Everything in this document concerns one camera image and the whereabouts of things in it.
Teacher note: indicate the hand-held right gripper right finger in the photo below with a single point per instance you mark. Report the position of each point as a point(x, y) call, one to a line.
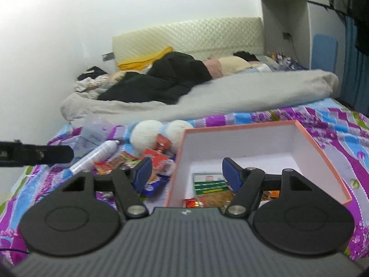
point(232, 174)

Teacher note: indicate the blue padded panel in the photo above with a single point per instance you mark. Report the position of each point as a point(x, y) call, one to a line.
point(325, 52)

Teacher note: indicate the beige floral quilt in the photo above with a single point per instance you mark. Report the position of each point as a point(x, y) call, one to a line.
point(115, 78)

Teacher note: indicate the black cloth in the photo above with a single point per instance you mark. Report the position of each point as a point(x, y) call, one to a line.
point(245, 55)

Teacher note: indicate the cream quilted headboard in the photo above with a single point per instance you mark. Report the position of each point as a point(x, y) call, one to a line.
point(187, 34)

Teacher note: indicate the white plush toy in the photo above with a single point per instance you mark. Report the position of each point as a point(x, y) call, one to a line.
point(147, 135)

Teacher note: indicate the white cabinet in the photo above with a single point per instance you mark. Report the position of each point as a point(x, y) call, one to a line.
point(271, 28)

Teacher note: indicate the pile of clothes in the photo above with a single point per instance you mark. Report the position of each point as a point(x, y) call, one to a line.
point(89, 82)

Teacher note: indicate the orange snack packet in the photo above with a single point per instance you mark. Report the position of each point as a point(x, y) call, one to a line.
point(271, 194)

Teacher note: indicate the white spray bottle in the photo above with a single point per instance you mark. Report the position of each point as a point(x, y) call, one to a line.
point(98, 153)

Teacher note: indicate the black wall plug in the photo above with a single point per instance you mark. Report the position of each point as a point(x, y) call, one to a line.
point(286, 35)

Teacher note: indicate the yellow cloth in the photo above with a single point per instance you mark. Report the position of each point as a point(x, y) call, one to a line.
point(144, 60)

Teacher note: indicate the red snack wrapper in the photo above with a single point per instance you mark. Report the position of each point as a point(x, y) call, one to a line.
point(163, 142)

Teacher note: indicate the beige pillow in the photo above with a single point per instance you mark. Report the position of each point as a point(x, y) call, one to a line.
point(233, 65)

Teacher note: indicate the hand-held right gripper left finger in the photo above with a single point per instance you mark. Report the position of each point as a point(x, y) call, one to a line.
point(142, 174)

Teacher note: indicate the red label snack packet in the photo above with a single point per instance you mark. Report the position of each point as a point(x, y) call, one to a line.
point(157, 158)

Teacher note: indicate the green clear snack packet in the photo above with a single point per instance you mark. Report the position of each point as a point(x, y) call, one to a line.
point(209, 186)

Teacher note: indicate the pink cardboard box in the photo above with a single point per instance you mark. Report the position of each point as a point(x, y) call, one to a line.
point(259, 141)

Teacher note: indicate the pale pillow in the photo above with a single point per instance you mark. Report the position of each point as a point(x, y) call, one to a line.
point(261, 66)

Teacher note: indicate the clear plastic bag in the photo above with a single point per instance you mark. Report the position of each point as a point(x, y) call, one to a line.
point(92, 134)

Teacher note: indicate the blue snack packet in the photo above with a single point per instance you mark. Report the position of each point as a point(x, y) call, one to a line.
point(154, 186)

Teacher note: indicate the grey blanket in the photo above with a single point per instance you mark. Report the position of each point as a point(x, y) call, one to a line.
point(245, 95)

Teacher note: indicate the purple patterned cloth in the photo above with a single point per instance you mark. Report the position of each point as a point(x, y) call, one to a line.
point(285, 62)

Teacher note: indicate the black jacket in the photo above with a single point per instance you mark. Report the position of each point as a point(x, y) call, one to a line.
point(161, 78)

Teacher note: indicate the small red snack packet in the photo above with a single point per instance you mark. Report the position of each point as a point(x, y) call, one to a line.
point(191, 202)

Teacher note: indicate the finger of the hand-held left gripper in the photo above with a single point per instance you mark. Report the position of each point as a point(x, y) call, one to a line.
point(56, 154)

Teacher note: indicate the blue curtain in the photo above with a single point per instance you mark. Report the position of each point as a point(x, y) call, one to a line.
point(356, 78)

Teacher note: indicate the pink pillow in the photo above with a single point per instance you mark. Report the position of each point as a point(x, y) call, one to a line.
point(213, 67)

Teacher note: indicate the purple floral bed sheet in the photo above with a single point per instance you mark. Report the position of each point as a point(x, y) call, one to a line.
point(331, 127)

